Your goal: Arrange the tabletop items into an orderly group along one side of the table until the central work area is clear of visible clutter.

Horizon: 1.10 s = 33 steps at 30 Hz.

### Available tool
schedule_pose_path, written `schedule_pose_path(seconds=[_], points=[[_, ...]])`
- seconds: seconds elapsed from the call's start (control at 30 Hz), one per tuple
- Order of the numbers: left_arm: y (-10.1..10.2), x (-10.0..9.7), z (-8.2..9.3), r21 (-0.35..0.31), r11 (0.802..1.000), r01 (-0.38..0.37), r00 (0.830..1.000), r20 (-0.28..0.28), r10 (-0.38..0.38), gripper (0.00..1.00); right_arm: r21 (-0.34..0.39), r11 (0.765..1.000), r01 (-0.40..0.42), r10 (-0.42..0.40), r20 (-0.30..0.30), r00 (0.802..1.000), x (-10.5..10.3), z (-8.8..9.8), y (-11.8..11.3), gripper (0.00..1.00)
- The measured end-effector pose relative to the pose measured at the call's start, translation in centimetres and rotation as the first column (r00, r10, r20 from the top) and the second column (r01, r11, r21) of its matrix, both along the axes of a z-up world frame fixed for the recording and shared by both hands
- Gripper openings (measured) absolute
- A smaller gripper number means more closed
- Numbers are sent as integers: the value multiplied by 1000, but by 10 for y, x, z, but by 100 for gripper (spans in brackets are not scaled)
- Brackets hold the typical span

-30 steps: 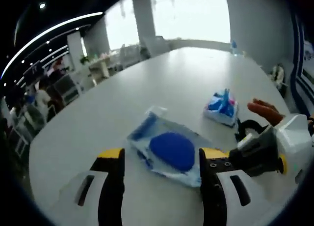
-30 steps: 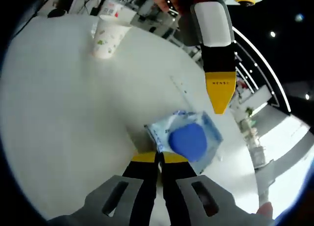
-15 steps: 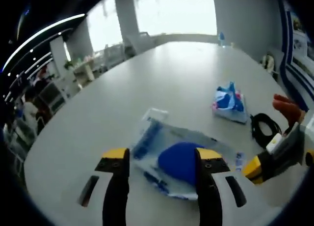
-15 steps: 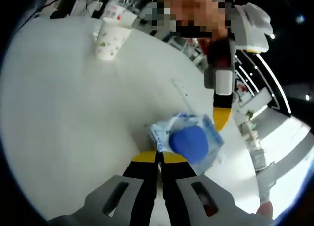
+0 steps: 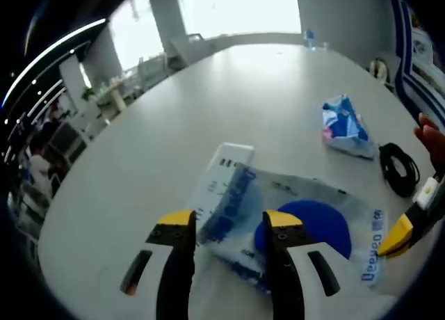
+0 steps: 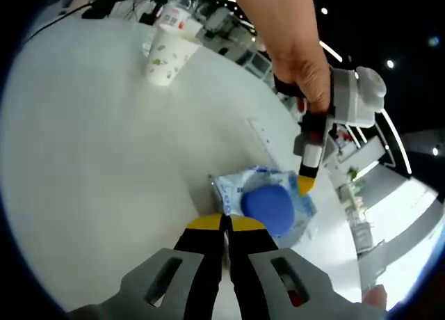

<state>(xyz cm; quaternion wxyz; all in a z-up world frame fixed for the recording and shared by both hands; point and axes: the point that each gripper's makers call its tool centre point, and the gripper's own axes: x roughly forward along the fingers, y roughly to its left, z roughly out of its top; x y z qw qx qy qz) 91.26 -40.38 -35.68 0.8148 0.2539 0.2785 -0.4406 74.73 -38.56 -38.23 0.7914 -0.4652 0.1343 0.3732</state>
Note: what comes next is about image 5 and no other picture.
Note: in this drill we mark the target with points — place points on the potted plant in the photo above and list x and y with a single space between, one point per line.
88 92

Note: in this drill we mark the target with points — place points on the person's right hand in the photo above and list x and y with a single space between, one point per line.
434 142

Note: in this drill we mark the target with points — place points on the blue white wall display board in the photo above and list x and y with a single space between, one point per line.
413 73

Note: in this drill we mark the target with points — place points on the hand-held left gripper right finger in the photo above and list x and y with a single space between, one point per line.
288 264

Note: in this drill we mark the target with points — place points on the small clear wrapper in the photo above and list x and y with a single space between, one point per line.
233 154

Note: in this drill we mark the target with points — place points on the white table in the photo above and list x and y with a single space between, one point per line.
208 108

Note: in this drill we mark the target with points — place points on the curved ceiling light strip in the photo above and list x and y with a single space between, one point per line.
97 22

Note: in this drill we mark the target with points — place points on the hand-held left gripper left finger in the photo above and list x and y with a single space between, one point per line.
177 257

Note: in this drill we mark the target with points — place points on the clear bag with blue pad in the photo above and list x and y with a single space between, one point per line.
313 222

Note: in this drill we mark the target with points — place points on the blue tissue packet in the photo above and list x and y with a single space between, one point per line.
344 125

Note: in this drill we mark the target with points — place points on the grey office chair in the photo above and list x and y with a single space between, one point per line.
67 142
149 69

